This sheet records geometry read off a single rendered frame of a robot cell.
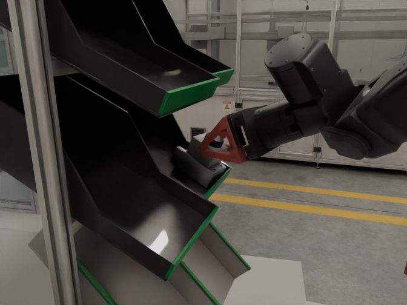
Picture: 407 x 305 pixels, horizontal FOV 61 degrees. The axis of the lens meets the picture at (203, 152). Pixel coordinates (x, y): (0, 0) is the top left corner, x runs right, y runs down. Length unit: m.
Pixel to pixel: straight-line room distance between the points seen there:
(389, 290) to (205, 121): 2.82
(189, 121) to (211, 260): 3.85
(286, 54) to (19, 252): 0.91
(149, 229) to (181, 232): 0.04
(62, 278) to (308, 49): 0.34
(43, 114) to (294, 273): 0.75
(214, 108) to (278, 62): 3.93
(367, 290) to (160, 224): 2.10
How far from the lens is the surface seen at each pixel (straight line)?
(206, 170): 0.52
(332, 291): 2.35
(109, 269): 0.49
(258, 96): 4.16
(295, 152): 4.27
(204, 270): 0.63
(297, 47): 0.41
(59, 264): 0.38
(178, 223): 0.42
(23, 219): 1.29
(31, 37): 0.32
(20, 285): 0.98
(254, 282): 0.89
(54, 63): 0.35
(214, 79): 0.38
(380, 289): 2.47
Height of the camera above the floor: 1.41
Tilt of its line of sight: 17 degrees down
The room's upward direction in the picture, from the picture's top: straight up
